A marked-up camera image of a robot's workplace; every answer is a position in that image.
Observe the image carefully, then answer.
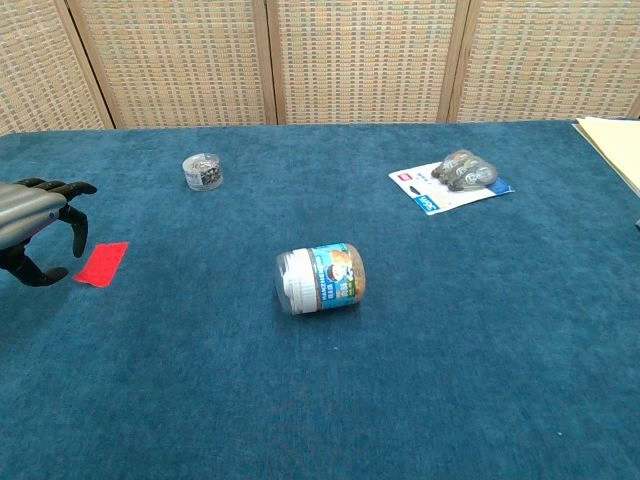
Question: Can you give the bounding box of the woven wooden folding screen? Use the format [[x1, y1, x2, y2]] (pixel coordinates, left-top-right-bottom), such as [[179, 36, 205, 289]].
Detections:
[[0, 0, 640, 136]]

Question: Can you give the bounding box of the blue velvet table cloth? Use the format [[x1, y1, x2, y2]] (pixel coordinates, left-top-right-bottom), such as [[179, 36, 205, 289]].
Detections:
[[0, 119, 640, 480]]

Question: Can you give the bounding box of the red tape rectangle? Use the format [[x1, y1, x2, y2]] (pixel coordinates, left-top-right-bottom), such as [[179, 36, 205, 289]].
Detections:
[[72, 241, 130, 290]]

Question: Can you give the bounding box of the correction tape blister pack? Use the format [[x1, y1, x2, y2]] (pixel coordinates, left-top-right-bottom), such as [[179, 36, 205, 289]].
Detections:
[[388, 148, 516, 217]]

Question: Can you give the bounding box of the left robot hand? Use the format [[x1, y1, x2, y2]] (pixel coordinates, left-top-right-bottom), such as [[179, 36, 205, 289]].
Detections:
[[0, 178, 99, 289]]

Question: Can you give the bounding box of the clear tub of binder clips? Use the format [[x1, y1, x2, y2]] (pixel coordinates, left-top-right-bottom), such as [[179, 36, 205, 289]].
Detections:
[[181, 153, 225, 192]]

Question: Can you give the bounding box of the cream paper folder stack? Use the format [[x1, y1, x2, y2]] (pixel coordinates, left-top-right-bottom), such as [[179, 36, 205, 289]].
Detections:
[[571, 116, 640, 197]]

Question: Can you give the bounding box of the plastic jar with blue label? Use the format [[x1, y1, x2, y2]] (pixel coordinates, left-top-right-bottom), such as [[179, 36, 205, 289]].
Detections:
[[273, 242, 367, 317]]

